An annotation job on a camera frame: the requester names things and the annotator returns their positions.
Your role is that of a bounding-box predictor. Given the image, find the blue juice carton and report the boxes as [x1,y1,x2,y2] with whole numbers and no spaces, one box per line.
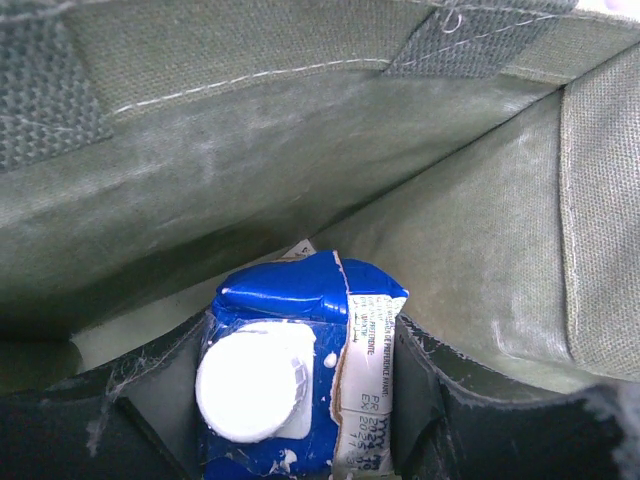
[195,241,409,479]

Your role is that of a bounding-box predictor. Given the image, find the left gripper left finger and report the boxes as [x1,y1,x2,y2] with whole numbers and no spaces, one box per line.
[1,312,206,479]

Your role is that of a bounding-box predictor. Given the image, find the green canvas bag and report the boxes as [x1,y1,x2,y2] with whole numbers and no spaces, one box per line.
[1,1,639,394]

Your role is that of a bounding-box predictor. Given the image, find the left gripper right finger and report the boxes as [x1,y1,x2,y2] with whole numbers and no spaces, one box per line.
[392,314,639,479]

